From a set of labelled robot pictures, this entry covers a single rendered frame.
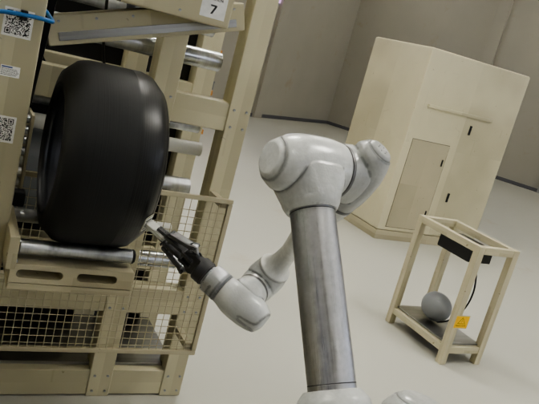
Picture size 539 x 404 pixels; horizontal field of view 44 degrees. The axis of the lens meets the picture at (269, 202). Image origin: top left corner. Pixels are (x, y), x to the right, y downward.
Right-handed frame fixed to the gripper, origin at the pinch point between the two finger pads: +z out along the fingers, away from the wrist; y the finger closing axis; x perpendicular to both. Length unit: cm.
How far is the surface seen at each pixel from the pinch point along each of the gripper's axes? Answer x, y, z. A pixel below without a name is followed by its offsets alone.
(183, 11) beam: 50, -33, 46
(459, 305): 215, 106, -114
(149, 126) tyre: 4.3, -25.3, 17.6
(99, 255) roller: -9.2, 14.8, 9.2
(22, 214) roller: -7, 28, 41
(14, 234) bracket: -27.1, 10.0, 26.5
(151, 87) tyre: 14.9, -27.8, 27.3
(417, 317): 234, 149, -104
